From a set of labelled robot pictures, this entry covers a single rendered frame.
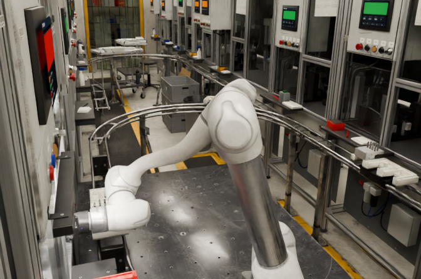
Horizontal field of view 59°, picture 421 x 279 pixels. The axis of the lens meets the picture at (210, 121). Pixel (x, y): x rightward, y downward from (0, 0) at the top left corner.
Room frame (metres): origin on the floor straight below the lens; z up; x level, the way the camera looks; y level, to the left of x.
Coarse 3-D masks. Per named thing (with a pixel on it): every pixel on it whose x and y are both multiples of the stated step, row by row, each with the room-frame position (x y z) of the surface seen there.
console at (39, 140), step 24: (24, 0) 0.66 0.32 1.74; (24, 24) 0.62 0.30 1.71; (24, 48) 0.59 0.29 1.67; (24, 72) 0.55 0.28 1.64; (24, 96) 0.53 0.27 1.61; (48, 96) 0.73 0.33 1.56; (24, 120) 0.53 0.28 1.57; (48, 120) 0.79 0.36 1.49; (24, 144) 0.54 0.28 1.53; (48, 144) 0.73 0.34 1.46; (48, 168) 0.66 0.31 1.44; (48, 192) 0.64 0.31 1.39
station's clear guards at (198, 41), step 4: (196, 28) 5.97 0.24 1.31; (200, 28) 5.76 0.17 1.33; (204, 28) 5.58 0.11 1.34; (196, 32) 5.97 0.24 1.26; (200, 32) 5.75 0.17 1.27; (196, 36) 5.97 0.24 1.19; (200, 36) 5.75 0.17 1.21; (208, 36) 6.13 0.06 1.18; (196, 40) 5.97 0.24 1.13; (200, 40) 5.75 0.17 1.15; (196, 44) 5.97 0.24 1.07; (200, 44) 5.75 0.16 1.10; (196, 48) 5.97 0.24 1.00; (200, 48) 5.75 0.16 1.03; (196, 52) 5.97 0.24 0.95
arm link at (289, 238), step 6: (282, 228) 1.19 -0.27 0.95; (288, 228) 1.20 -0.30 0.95; (288, 234) 1.17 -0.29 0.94; (288, 240) 1.15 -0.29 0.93; (294, 240) 1.18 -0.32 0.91; (252, 246) 1.20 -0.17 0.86; (288, 246) 1.14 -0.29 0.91; (294, 246) 1.16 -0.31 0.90; (252, 252) 1.20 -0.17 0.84; (294, 252) 1.14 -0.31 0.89; (252, 258) 1.19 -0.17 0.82
